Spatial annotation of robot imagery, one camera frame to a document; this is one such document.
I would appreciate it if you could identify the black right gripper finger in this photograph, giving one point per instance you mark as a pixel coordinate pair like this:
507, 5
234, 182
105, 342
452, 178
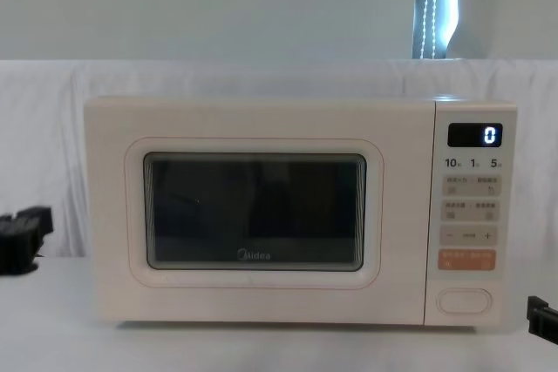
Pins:
545, 319

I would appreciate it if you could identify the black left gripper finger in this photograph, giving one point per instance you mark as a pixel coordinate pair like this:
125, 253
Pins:
35, 221
8, 241

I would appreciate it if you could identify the oven control panel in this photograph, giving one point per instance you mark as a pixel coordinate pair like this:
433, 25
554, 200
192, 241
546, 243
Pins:
471, 215

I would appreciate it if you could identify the cream microwave oven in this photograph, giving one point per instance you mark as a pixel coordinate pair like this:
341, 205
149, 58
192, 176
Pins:
261, 302

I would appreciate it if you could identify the white table cloth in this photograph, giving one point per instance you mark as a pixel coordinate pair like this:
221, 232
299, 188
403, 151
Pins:
261, 350

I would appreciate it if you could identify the white curtain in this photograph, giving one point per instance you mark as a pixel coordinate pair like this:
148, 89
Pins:
218, 6

